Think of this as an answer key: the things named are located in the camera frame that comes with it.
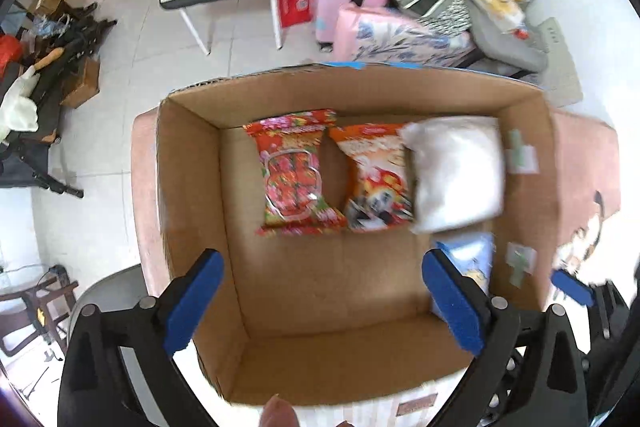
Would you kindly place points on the white plastic soft pack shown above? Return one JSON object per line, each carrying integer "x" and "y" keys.
{"x": 459, "y": 168}

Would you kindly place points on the operator fingertip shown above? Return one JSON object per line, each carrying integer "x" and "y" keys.
{"x": 278, "y": 413}

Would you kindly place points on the small cardboard box on floor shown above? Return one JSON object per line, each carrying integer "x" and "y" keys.
{"x": 81, "y": 86}

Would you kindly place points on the light blue tissue pack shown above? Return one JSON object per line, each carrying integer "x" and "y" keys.
{"x": 471, "y": 253}

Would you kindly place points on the wooden stool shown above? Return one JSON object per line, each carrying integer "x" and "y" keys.
{"x": 38, "y": 310}

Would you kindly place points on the red plastic bag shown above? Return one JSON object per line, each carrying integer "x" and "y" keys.
{"x": 11, "y": 51}

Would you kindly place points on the black stroller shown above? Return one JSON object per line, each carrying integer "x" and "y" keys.
{"x": 24, "y": 155}

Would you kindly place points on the orange sunflower seed packet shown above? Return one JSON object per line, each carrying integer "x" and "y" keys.
{"x": 379, "y": 196}

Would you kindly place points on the grey chair beside table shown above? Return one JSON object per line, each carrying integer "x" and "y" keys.
{"x": 119, "y": 291}

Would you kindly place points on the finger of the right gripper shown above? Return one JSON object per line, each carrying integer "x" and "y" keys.
{"x": 571, "y": 287}

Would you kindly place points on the brown label patch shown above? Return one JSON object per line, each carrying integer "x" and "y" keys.
{"x": 416, "y": 405}

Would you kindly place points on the white goose plush toy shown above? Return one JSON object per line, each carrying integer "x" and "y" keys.
{"x": 18, "y": 112}

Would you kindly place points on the pink floral bedding pack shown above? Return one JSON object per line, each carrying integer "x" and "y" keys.
{"x": 381, "y": 35}

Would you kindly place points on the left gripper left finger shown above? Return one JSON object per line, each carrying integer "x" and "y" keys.
{"x": 166, "y": 325}

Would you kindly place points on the open cardboard box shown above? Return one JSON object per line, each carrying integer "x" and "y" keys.
{"x": 344, "y": 316}

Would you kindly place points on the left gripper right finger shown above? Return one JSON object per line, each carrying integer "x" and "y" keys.
{"x": 489, "y": 332}

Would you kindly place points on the red snack packet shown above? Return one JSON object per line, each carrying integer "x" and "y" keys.
{"x": 288, "y": 147}

